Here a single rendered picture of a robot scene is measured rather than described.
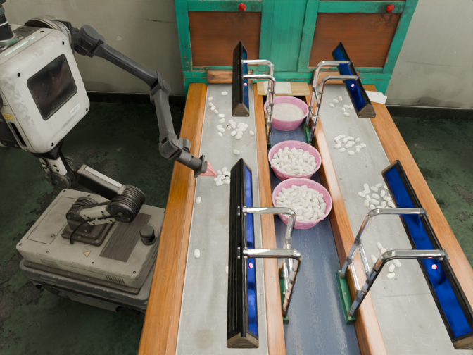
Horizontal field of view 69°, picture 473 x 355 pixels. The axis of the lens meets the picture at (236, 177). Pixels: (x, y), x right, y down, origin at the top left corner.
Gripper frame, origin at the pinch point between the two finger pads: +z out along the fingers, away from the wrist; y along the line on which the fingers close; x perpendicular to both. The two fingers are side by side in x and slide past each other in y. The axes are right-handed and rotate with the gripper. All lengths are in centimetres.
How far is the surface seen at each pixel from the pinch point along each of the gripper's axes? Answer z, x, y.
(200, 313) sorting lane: 3, 8, -61
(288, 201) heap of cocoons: 31.0, -15.5, -9.7
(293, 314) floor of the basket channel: 34, -9, -59
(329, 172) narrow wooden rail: 47, -31, 8
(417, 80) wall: 161, -74, 164
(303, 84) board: 45, -31, 87
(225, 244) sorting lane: 9.4, 2.6, -32.7
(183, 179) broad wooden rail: -8.3, 13.7, 1.9
